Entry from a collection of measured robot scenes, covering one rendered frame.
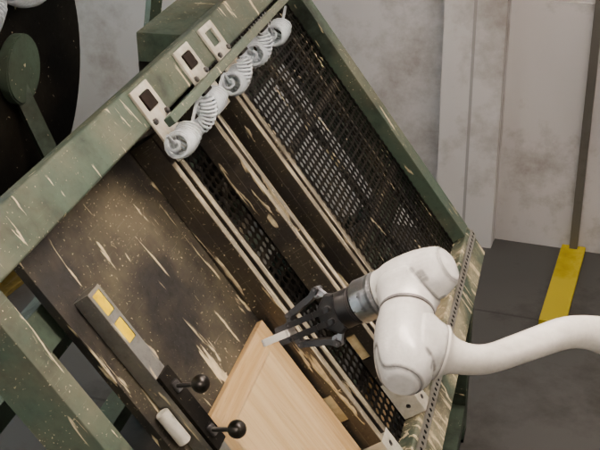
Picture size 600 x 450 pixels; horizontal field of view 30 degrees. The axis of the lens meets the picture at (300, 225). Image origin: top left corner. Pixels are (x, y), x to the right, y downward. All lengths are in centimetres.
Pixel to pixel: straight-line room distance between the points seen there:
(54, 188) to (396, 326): 71
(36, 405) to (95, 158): 55
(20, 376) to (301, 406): 87
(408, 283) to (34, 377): 69
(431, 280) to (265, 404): 70
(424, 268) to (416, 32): 373
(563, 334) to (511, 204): 381
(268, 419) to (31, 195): 80
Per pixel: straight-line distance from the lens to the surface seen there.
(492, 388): 485
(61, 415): 208
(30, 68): 300
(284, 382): 269
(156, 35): 335
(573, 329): 215
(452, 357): 199
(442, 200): 403
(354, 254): 318
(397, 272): 205
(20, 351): 203
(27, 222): 210
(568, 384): 493
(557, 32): 556
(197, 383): 219
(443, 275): 203
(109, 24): 634
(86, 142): 235
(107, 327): 225
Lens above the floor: 279
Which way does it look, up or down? 27 degrees down
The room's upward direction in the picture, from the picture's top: 1 degrees counter-clockwise
